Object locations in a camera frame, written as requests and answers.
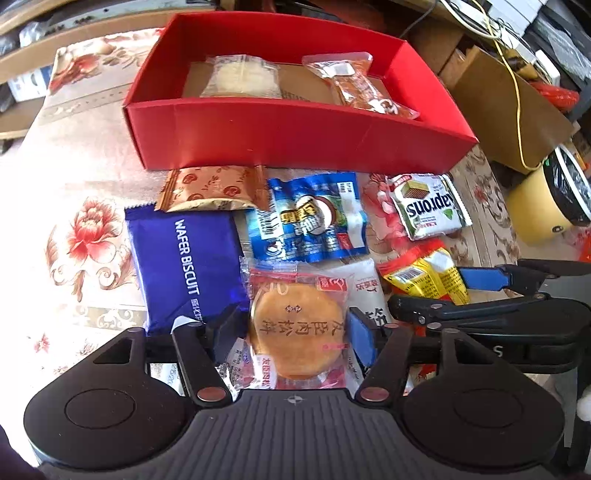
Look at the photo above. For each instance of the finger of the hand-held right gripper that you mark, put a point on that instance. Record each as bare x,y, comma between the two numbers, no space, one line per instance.
443,313
482,278

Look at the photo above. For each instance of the orange snack clear packet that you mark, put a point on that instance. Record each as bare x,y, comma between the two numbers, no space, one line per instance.
360,87

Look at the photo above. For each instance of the white blue box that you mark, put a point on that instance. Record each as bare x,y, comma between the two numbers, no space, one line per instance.
30,83

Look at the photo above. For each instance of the yellow red snack packet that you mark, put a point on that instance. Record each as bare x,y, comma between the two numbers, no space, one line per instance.
420,272

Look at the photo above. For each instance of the white green wafer packet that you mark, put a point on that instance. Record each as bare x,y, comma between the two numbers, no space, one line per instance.
429,207

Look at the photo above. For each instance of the brown patterned pastry packet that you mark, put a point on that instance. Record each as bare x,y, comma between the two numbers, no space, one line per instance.
207,189

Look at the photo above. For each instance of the blue coconut snack packet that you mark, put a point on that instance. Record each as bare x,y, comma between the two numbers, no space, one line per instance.
314,217

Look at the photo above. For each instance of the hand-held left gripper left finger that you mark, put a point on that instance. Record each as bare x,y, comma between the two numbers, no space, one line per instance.
227,332

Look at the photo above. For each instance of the floral tablecloth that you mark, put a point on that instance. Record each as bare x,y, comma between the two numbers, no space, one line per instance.
83,138

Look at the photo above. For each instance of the red white small packet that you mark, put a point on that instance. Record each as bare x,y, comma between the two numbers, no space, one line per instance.
240,364

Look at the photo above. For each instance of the black bin liner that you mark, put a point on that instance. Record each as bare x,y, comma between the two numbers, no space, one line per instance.
565,184

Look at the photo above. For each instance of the brown cardboard box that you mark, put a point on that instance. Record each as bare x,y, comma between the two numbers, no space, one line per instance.
489,106

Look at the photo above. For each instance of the white snack packet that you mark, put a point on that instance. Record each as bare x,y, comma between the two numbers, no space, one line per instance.
364,286

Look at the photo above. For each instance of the round cake clear packet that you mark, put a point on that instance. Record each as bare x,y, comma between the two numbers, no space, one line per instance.
295,327

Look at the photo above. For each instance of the yellow bucket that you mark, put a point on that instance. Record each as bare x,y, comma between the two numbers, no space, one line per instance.
531,207

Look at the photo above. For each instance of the orange plastic item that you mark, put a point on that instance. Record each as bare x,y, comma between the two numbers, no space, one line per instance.
556,94

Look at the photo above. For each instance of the blue wafer biscuit packet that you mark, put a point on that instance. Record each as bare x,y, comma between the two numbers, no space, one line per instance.
184,263

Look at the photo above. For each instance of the pale pastry clear packet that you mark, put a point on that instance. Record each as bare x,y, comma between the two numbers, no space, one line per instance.
240,76

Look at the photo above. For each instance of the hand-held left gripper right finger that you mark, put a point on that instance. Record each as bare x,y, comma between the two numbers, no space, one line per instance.
360,337

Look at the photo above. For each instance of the red cardboard box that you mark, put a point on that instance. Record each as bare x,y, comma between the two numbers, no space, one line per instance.
277,134

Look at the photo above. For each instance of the silver media player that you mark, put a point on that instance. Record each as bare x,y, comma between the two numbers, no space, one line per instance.
92,18

